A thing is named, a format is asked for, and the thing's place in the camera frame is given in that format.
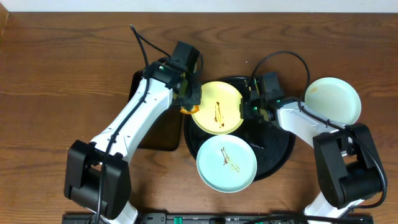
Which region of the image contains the black rectangular water tray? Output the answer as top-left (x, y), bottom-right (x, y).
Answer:
top-left (123, 78), bottom-right (182, 151)

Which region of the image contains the yellow green scrub sponge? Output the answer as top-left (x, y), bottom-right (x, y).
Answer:
top-left (180, 105), bottom-right (199, 114)

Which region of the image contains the light blue front plate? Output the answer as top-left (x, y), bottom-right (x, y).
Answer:
top-left (196, 134), bottom-right (257, 194)

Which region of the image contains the light green plate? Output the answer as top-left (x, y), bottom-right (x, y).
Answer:
top-left (304, 77), bottom-right (362, 124)

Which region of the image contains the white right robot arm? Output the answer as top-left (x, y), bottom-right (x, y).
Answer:
top-left (241, 73), bottom-right (387, 223)

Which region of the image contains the yellow plate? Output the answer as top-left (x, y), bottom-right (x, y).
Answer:
top-left (192, 81), bottom-right (243, 135)

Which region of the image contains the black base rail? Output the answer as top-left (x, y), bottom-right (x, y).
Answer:
top-left (62, 212), bottom-right (375, 224)

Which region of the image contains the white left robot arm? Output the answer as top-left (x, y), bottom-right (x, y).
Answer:
top-left (64, 58), bottom-right (203, 223)

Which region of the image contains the black round tray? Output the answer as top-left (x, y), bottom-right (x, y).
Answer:
top-left (183, 77), bottom-right (295, 181)

